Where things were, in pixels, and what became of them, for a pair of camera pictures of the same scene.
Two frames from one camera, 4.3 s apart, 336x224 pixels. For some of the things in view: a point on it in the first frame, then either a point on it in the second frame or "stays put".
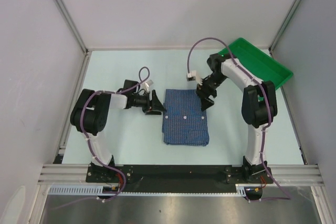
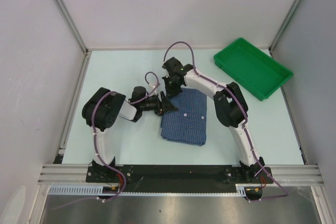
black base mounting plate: x=180 y=179 stays put
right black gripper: x=203 y=93 → x=170 y=92
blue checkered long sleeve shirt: x=184 y=123 stays put
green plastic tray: x=260 y=65 stays put
